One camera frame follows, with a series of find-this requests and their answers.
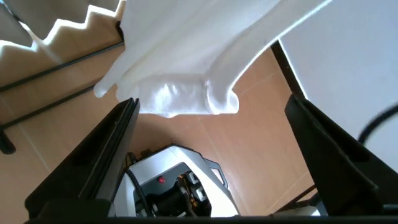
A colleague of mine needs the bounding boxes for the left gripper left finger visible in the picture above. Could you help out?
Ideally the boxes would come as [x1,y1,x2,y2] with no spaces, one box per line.
[24,98,141,218]

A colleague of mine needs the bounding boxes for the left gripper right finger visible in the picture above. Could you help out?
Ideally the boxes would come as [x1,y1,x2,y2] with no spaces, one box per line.
[284,94,398,215]

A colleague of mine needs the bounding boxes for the white printed t-shirt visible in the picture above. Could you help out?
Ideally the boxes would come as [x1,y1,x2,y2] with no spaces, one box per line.
[93,0,333,119]

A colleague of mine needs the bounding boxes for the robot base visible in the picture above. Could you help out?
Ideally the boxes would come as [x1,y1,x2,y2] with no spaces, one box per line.
[107,143,240,218]

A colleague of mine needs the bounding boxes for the black clothes rack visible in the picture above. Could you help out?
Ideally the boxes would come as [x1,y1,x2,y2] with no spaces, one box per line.
[0,21,126,155]

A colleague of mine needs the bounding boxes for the beige curtain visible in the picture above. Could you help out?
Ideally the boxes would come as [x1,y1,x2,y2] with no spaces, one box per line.
[0,0,121,48]

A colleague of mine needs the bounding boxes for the black cable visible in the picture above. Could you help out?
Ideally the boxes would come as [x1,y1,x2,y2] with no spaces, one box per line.
[357,104,398,144]

